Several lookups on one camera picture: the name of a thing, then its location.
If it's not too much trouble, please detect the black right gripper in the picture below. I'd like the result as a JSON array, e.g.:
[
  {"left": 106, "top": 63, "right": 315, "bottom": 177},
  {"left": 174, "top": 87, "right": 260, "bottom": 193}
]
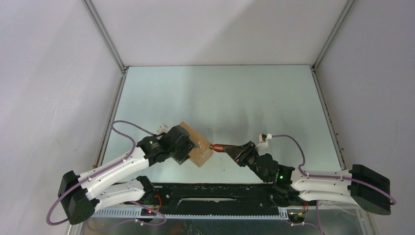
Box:
[{"left": 223, "top": 141, "right": 269, "bottom": 183}]

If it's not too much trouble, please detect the red black utility knife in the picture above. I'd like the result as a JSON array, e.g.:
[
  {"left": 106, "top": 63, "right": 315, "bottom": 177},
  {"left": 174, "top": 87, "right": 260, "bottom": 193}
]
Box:
[{"left": 209, "top": 144, "right": 232, "bottom": 153}]

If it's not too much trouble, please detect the brown cardboard express box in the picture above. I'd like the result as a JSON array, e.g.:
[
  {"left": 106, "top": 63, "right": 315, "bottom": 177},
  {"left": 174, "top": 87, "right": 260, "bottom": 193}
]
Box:
[{"left": 179, "top": 121, "right": 214, "bottom": 167}]

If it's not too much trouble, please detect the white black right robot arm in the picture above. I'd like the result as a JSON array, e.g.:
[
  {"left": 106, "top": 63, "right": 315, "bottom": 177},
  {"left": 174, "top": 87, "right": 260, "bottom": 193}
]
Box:
[{"left": 222, "top": 141, "right": 392, "bottom": 215}]

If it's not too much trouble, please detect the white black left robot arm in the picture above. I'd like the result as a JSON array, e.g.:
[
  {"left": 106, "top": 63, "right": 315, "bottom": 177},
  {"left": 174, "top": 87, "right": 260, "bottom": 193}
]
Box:
[{"left": 58, "top": 125, "right": 199, "bottom": 225}]

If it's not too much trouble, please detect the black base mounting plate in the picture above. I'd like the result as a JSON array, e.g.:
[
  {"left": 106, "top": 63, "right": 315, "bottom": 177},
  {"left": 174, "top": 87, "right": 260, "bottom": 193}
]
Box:
[{"left": 123, "top": 183, "right": 312, "bottom": 216}]

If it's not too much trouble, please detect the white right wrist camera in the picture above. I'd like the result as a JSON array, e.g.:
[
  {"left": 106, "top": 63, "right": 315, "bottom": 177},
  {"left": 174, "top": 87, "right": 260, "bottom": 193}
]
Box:
[{"left": 255, "top": 134, "right": 273, "bottom": 151}]

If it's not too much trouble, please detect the grey cable duct rail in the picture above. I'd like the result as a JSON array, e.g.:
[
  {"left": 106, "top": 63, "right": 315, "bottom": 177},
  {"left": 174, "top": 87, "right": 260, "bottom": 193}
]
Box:
[{"left": 92, "top": 207, "right": 288, "bottom": 220}]

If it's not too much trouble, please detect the aluminium frame post left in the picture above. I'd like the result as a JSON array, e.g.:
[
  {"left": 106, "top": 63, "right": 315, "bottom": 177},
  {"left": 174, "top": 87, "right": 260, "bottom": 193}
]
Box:
[{"left": 81, "top": 0, "right": 127, "bottom": 73}]

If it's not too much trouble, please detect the aluminium frame post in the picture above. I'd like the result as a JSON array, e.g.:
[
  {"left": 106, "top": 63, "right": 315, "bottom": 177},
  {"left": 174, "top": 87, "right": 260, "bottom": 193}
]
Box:
[
  {"left": 81, "top": 0, "right": 127, "bottom": 73},
  {"left": 311, "top": 0, "right": 356, "bottom": 71}
]

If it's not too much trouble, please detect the aluminium frame post right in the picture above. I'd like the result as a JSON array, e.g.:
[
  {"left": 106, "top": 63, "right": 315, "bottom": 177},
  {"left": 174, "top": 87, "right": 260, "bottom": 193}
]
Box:
[{"left": 311, "top": 0, "right": 356, "bottom": 71}]

